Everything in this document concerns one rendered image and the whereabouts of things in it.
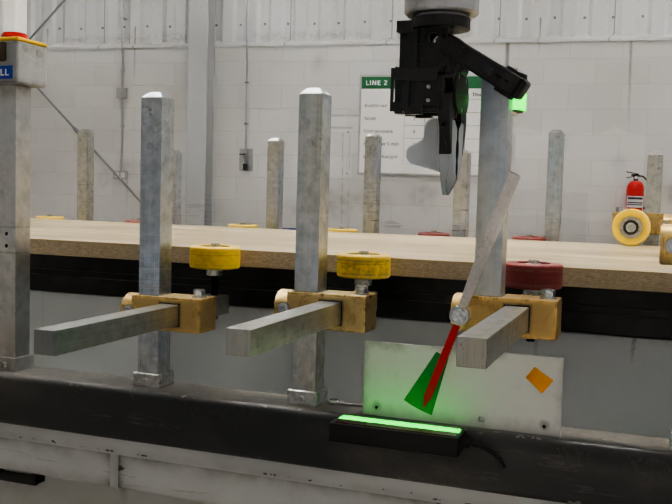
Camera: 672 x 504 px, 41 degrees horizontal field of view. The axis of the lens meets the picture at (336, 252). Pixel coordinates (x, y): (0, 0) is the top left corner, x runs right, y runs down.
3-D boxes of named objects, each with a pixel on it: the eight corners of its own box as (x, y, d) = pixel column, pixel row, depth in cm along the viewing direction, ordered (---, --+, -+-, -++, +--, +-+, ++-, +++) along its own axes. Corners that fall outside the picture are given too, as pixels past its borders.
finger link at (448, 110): (443, 155, 109) (445, 84, 108) (457, 155, 108) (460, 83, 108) (433, 153, 104) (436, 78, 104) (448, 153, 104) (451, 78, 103)
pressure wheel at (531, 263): (556, 347, 120) (559, 262, 119) (496, 342, 123) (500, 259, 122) (562, 339, 127) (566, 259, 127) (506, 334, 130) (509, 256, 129)
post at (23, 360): (15, 372, 140) (16, 83, 137) (-10, 369, 142) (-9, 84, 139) (34, 367, 144) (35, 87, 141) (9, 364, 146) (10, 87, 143)
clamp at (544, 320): (556, 341, 110) (557, 301, 110) (449, 332, 115) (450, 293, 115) (561, 335, 116) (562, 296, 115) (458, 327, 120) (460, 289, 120)
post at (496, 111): (494, 444, 115) (509, 66, 111) (467, 440, 116) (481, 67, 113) (499, 437, 118) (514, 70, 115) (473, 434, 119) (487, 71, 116)
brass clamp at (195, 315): (197, 335, 127) (198, 299, 127) (117, 327, 132) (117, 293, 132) (217, 329, 133) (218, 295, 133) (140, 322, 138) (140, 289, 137)
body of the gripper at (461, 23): (406, 122, 114) (409, 26, 113) (472, 122, 111) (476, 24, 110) (388, 116, 107) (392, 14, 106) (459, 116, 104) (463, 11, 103)
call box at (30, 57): (17, 87, 136) (17, 35, 135) (-20, 87, 138) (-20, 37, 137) (47, 92, 142) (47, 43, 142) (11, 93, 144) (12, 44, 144)
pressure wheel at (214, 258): (246, 317, 141) (248, 244, 140) (198, 319, 137) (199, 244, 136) (228, 310, 148) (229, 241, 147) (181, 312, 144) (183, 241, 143)
